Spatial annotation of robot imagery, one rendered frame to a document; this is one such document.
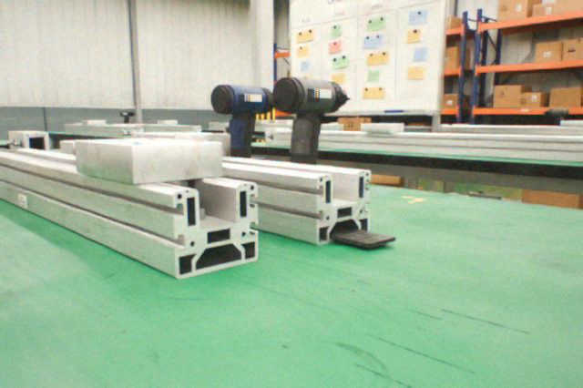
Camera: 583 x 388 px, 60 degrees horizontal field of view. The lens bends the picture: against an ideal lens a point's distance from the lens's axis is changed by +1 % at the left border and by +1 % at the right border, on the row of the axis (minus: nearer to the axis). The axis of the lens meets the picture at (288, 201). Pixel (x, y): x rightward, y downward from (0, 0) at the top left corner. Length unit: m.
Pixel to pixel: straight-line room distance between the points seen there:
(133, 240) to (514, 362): 0.38
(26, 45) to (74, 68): 1.05
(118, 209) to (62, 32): 12.52
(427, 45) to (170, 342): 3.49
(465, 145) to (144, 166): 1.73
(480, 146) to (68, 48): 11.61
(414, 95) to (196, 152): 3.26
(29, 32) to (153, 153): 12.29
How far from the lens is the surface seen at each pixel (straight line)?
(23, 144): 2.23
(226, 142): 0.90
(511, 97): 10.84
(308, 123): 0.86
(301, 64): 4.52
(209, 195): 0.56
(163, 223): 0.50
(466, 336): 0.39
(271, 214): 0.66
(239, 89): 1.03
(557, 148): 2.02
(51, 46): 12.94
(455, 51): 11.46
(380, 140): 2.35
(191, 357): 0.35
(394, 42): 3.91
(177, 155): 0.56
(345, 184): 0.66
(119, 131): 4.44
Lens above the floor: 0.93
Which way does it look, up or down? 9 degrees down
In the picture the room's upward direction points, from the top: straight up
